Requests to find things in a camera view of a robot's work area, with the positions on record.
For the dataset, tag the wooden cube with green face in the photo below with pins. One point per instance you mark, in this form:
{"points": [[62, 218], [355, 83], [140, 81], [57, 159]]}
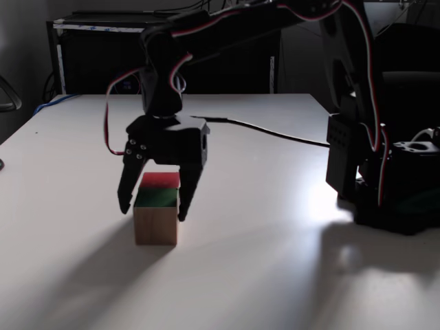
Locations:
{"points": [[156, 223]]}

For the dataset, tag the wooden cube red blue faces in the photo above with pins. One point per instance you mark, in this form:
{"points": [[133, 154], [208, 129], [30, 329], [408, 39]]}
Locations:
{"points": [[159, 179]]}

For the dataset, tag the black shelf cabinet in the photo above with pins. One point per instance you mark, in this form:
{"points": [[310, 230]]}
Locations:
{"points": [[86, 62]]}

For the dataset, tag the small black object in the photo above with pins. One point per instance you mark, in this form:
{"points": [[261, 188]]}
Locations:
{"points": [[1, 165]]}

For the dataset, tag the black chair armrest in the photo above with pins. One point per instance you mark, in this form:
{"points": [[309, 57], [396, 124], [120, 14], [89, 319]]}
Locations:
{"points": [[15, 99]]}

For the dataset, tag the black office chair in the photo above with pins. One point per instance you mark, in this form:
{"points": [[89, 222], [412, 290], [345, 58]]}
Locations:
{"points": [[412, 51]]}

